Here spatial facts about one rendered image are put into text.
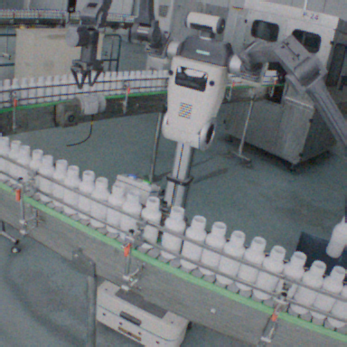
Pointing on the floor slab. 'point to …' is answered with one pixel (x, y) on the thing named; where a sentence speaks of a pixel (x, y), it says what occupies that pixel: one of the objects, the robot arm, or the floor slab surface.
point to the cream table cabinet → (45, 53)
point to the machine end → (334, 48)
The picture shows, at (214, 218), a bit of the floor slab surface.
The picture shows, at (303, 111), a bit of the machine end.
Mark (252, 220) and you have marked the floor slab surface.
